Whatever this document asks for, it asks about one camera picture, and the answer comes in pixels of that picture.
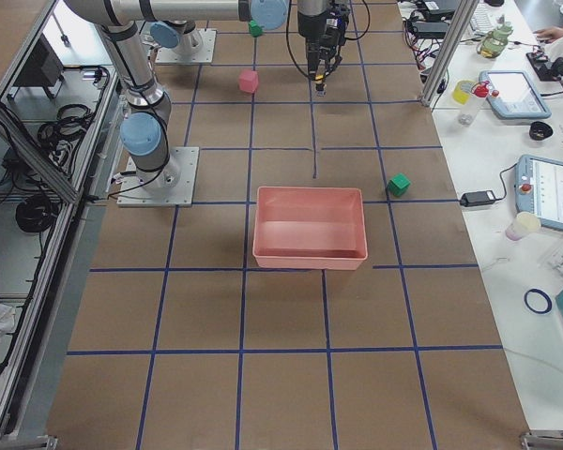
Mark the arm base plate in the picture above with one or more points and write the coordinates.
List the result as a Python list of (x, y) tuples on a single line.
[(173, 186), (205, 56)]

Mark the green foam cube near bin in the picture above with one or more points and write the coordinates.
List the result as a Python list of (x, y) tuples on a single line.
[(398, 184)]

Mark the teach pendant far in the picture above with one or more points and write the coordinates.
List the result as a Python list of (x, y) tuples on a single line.
[(518, 97)]

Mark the aluminium frame post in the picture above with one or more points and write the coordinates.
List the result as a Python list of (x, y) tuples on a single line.
[(457, 27)]

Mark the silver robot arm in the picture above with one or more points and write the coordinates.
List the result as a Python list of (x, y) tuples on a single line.
[(181, 37), (144, 134)]

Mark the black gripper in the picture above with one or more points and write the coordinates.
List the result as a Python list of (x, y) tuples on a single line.
[(309, 24)]

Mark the green foam cube far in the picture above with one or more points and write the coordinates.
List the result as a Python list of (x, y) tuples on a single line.
[(255, 29)]

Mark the teach pendant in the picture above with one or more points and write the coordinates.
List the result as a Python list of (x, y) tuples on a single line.
[(538, 189), (518, 97)]

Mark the pink plastic bin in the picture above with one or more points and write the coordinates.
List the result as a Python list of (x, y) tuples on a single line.
[(309, 228)]

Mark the teach pendant near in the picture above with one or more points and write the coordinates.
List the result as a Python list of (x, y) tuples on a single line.
[(538, 189)]

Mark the yellow tape roll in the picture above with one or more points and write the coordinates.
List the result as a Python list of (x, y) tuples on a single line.
[(462, 91)]

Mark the black power adapter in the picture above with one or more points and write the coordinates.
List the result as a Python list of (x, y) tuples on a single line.
[(477, 198)]

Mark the pink foam cube centre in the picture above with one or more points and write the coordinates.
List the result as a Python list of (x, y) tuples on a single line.
[(248, 81)]

